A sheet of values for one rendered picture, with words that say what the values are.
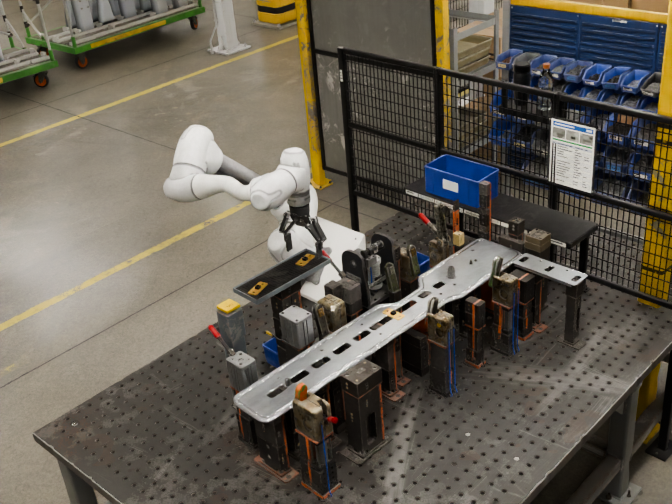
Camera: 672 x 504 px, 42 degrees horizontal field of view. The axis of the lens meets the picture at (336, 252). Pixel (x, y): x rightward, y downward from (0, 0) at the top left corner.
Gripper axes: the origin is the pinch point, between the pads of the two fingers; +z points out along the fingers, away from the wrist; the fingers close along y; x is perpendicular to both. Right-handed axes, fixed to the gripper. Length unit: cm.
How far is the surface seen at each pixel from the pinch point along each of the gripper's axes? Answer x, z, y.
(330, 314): -13.4, 15.3, 18.5
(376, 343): -16.3, 20.1, 39.1
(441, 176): 92, 7, 13
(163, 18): 534, 92, -565
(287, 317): -29.1, 9.1, 11.1
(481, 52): 291, 15, -54
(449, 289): 27, 20, 47
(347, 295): 0.1, 15.2, 17.7
